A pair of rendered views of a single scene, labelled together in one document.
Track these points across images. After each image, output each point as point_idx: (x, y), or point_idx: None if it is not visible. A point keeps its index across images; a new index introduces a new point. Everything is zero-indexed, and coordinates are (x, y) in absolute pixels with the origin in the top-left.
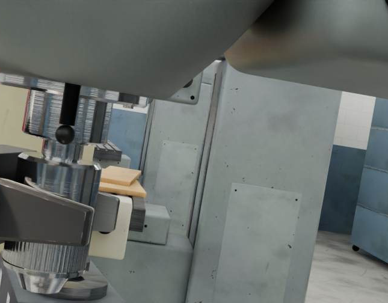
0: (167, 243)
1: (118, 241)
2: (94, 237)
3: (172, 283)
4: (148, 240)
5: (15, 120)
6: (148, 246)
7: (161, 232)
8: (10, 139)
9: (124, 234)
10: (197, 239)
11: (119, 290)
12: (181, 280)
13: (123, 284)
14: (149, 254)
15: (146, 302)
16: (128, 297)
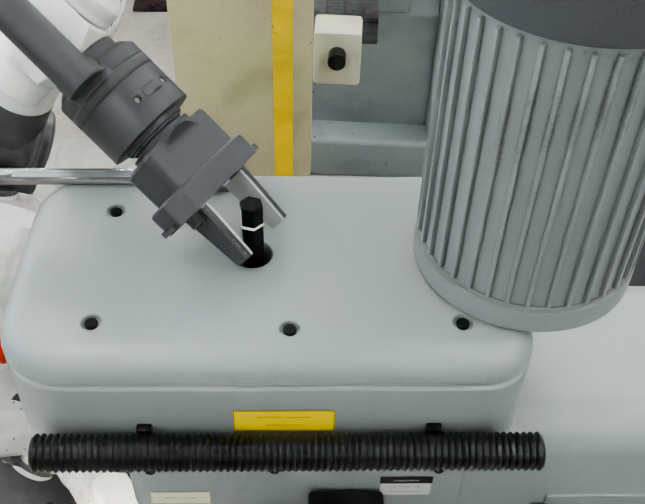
0: (411, 6)
1: (351, 70)
2: (328, 68)
3: (418, 48)
4: (389, 10)
5: (231, 10)
6: (391, 15)
7: (403, 1)
8: (230, 27)
9: (356, 63)
10: (442, 8)
11: (364, 58)
12: (428, 44)
13: (368, 52)
14: (392, 22)
15: (393, 67)
16: (374, 64)
